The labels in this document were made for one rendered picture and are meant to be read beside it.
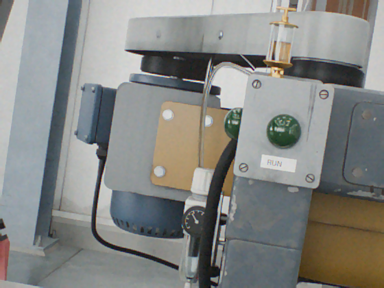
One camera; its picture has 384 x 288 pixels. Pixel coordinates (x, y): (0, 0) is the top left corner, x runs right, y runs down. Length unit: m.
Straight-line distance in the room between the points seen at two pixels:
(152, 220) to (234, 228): 0.44
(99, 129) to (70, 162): 4.96
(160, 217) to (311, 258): 0.25
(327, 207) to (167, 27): 0.34
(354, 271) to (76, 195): 5.16
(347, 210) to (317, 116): 0.32
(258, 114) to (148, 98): 0.46
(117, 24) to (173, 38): 4.97
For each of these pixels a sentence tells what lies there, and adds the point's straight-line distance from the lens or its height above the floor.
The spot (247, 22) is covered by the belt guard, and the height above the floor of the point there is 1.40.
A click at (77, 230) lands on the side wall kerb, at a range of 6.06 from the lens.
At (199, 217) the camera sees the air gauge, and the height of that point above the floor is 1.16.
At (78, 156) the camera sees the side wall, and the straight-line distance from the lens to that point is 6.04.
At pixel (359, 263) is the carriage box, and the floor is 1.12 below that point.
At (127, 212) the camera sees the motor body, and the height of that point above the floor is 1.12.
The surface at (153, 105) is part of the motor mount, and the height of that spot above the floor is 1.29.
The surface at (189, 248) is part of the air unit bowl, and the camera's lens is 0.91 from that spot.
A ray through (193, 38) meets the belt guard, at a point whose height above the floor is 1.38.
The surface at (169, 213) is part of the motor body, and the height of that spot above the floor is 1.13.
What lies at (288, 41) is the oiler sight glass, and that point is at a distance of 0.71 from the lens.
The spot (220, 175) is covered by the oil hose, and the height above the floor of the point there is 1.23.
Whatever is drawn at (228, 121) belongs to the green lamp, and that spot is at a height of 1.29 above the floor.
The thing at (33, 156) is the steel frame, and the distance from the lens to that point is 5.66.
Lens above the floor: 1.30
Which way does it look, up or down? 3 degrees down
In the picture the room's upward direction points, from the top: 9 degrees clockwise
